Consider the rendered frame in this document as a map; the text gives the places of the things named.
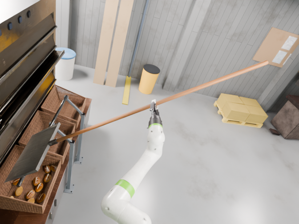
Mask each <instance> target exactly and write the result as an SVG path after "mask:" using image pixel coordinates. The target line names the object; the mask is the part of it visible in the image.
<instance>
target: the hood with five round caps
mask: <svg viewBox="0 0 299 224"><path fill-rule="evenodd" d="M52 12H54V0H40V1H38V2H36V3H35V4H33V5H31V6H30V7H28V8H26V9H25V10H23V11H21V12H19V13H17V14H16V15H14V16H12V17H11V18H9V19H7V20H5V21H4V22H2V23H0V52H2V51H3V50H4V49H5V48H7V47H8V46H9V45H11V44H12V43H13V42H15V41H16V40H17V39H19V38H20V37H21V36H23V35H24V34H25V33H26V32H28V31H29V30H30V29H32V28H33V27H34V26H35V25H37V24H38V23H39V22H41V21H42V20H43V19H44V18H46V17H47V16H48V15H50V14H51V13H52Z"/></svg>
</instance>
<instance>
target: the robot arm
mask: <svg viewBox="0 0 299 224"><path fill-rule="evenodd" d="M155 105H156V99H154V100H152V103H151V104H150V111H151V112H152V113H151V117H150V121H149V124H148V127H147V129H149V132H148V135H147V147H146V150H145V151H144V153H143V154H142V156H141V157H140V159H139V160H138V161H137V162H136V164H135V165H134V166H133V167H132V168H131V169H130V170H129V171H128V172H127V173H126V174H125V175H124V176H123V177H122V178H121V179H120V180H119V181H118V182H117V183H116V184H115V185H114V186H113V187H112V188H111V189H110V190H109V191H108V192H107V194H106V195H105V196H104V197H103V199H102V201H101V209H102V212H103V213H104V214H105V215H106V216H108V217H109V218H111V219H112V220H114V221H116V222H117V223H118V224H152V223H151V219H150V217H149V215H148V214H147V213H145V212H143V211H142V210H140V209H138V208H137V207H135V206H134V205H132V204H131V203H130V202H129V201H130V200H131V198H132V197H133V195H134V193H135V192H136V190H137V188H138V186H139V185H140V183H141V181H142V180H143V178H144V177H145V175H146V174H147V172H148V171H149V170H150V168H151V167H152V166H153V165H154V163H155V162H156V161H157V160H158V159H159V158H160V157H161V156H162V147H163V144H164V141H165V135H164V133H163V126H162V124H163V122H162V121H161V118H160V114H159V111H158V105H157V106H155Z"/></svg>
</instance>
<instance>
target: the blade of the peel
mask: <svg viewBox="0 0 299 224"><path fill-rule="evenodd" d="M60 125H61V124H60V123H59V122H58V123H56V124H54V125H52V126H50V127H48V128H46V129H44V130H42V131H40V132H38V133H36V134H34V135H32V137H31V138H30V140H29V142H28V143H27V145H26V147H25V148H24V150H23V152H22V153H21V155H20V157H19V158H18V160H17V162H16V163H15V165H14V167H13V168H12V170H11V172H10V173H9V175H8V177H7V179H6V180H5V182H8V181H11V180H14V179H17V178H20V177H23V176H26V175H29V174H32V173H35V172H38V171H39V169H40V166H41V164H42V162H43V160H44V158H45V156H46V154H47V152H48V150H49V148H50V146H49V145H48V142H49V141H51V140H53V139H54V137H55V135H56V133H57V131H58V129H59V127H60ZM5 182H4V183H5Z"/></svg>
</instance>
